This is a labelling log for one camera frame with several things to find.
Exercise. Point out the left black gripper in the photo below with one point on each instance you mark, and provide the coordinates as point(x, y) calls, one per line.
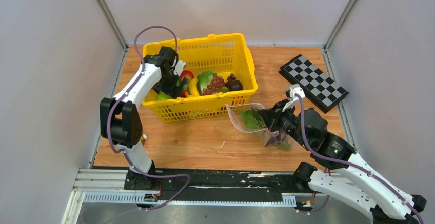
point(173, 90)

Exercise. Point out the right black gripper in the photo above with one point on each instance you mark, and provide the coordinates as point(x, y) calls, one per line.
point(271, 116)

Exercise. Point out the green leafy vegetable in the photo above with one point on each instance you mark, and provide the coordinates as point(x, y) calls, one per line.
point(251, 119)

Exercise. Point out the clear zip top bag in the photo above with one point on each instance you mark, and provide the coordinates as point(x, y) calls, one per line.
point(234, 113)

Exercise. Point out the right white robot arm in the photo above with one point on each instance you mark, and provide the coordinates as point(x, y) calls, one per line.
point(370, 193)

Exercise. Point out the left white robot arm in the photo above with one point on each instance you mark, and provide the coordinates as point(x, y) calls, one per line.
point(120, 120)

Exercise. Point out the green apple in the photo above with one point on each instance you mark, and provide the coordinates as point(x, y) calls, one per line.
point(162, 96)

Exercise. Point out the red apple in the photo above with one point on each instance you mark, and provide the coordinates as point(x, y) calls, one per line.
point(186, 74)

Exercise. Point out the single yellow banana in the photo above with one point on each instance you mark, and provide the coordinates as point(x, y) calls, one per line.
point(193, 90)

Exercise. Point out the green lettuce head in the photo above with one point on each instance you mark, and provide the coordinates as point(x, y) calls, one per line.
point(204, 80)

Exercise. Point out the dark avocado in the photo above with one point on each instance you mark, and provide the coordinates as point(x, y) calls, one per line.
point(234, 85)

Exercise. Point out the folded black chessboard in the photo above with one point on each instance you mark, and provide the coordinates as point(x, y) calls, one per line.
point(319, 88)

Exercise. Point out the colourful toy block car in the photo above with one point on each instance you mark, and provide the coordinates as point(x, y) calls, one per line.
point(143, 139)

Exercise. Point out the yellow plastic basket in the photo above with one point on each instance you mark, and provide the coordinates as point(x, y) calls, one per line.
point(223, 54)

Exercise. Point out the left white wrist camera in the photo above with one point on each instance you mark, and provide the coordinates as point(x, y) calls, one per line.
point(179, 67)

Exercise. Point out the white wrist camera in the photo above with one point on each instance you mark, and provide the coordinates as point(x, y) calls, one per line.
point(294, 94)
point(179, 67)

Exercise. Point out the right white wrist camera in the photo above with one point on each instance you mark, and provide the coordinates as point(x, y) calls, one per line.
point(294, 94)

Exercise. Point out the white slotted cable duct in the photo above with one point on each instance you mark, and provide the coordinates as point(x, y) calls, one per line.
point(107, 186)

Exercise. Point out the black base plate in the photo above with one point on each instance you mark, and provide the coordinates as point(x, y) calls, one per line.
point(218, 185)

